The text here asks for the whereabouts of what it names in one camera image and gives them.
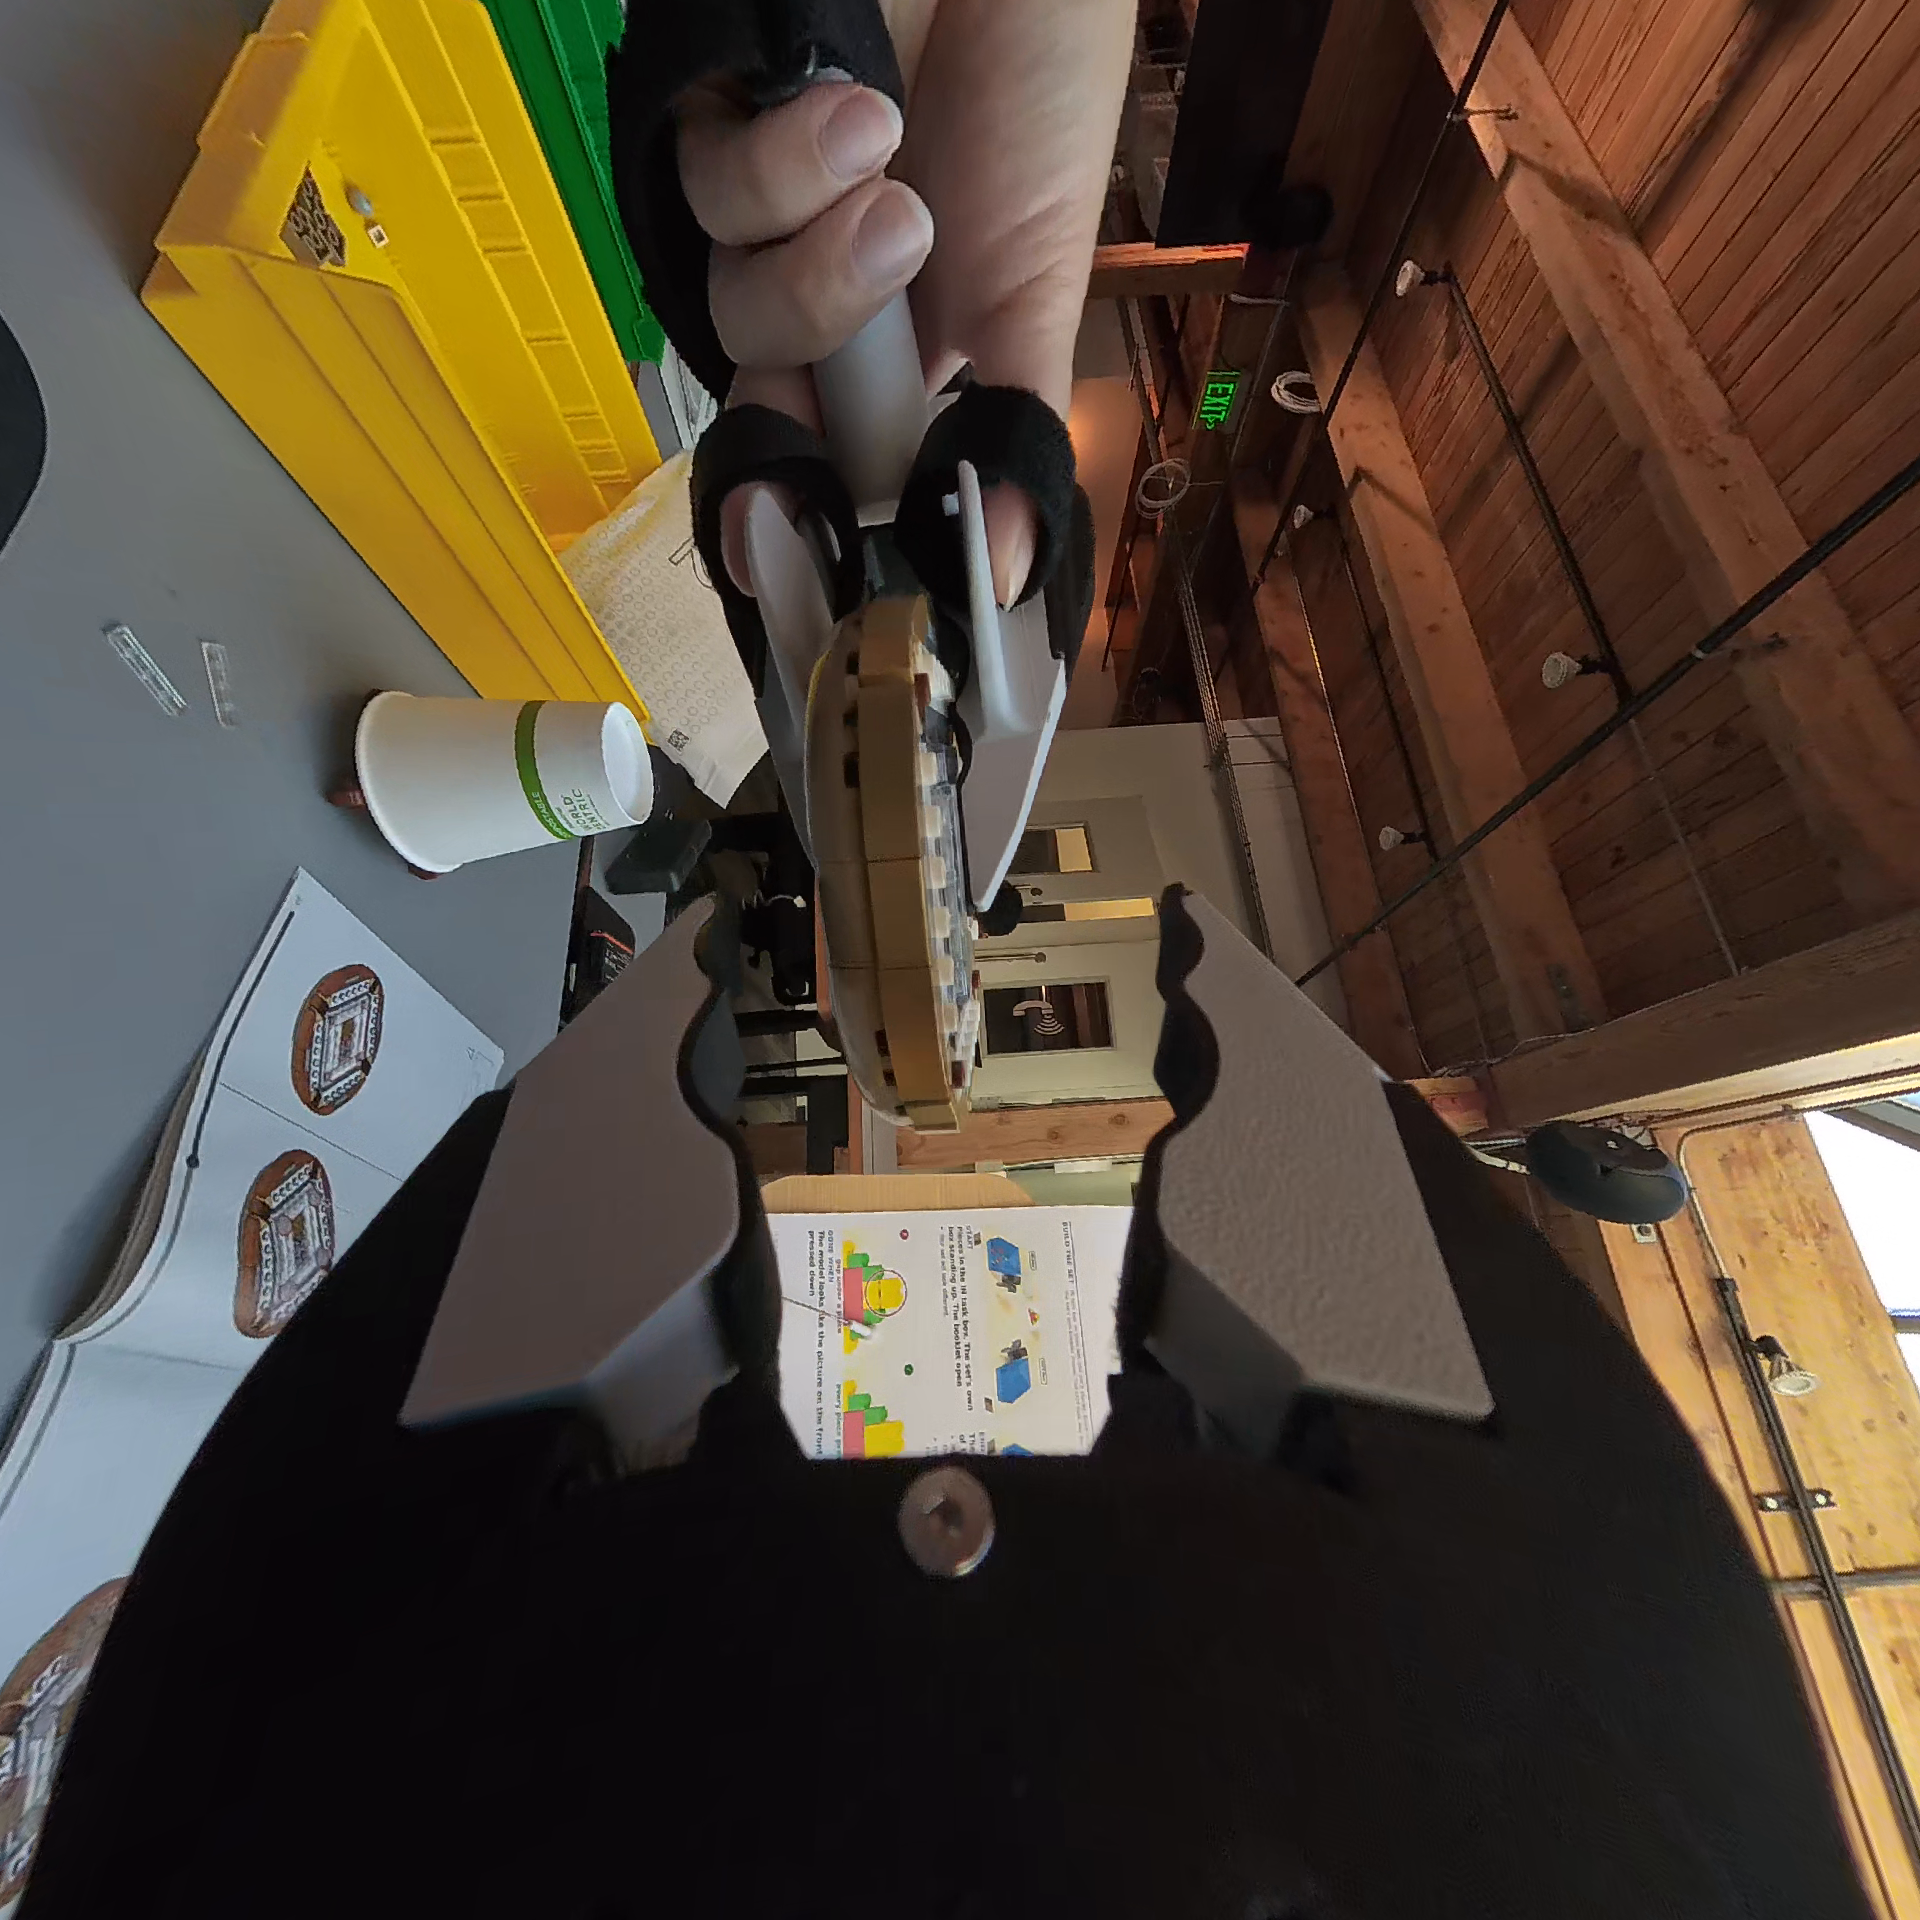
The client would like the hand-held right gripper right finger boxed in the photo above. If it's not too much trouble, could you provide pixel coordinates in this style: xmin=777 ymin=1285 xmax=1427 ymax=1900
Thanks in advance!
xmin=1113 ymin=885 xmax=1500 ymax=1454

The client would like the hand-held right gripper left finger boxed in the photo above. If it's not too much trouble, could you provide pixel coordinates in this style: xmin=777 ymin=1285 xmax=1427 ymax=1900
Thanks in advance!
xmin=400 ymin=893 xmax=784 ymax=1443

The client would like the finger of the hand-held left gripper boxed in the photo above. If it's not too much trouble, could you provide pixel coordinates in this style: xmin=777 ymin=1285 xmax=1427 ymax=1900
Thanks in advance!
xmin=744 ymin=486 xmax=874 ymax=880
xmin=954 ymin=459 xmax=1072 ymax=923

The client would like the round tan lego base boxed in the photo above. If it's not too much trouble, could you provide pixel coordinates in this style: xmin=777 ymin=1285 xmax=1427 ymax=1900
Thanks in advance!
xmin=804 ymin=591 xmax=986 ymax=1133

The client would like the lego instruction booklet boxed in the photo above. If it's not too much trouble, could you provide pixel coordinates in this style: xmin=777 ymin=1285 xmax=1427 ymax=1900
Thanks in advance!
xmin=0 ymin=867 xmax=506 ymax=1912

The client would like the person's left hand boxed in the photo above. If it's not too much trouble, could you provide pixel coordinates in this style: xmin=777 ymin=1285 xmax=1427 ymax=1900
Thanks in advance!
xmin=672 ymin=0 xmax=1144 ymax=608

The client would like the white paper parts bag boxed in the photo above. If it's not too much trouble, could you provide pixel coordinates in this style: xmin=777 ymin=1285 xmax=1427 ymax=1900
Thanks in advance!
xmin=557 ymin=449 xmax=774 ymax=805

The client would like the black ceiling spotlight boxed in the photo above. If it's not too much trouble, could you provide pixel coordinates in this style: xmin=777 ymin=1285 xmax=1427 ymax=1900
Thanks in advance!
xmin=1528 ymin=1119 xmax=1692 ymax=1227

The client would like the printed instruction sheet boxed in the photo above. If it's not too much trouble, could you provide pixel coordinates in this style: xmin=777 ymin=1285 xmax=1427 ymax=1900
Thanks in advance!
xmin=766 ymin=1200 xmax=1134 ymax=1461

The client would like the white paper cup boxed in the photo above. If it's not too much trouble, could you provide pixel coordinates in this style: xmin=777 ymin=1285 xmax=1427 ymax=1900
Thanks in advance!
xmin=355 ymin=689 xmax=656 ymax=876

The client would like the green plastic bin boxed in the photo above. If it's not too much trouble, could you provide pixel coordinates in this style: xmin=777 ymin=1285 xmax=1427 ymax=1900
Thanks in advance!
xmin=481 ymin=0 xmax=669 ymax=365

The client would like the yellow plastic bin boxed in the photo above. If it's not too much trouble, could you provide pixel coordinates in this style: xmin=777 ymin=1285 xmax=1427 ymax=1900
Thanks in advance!
xmin=139 ymin=0 xmax=664 ymax=723

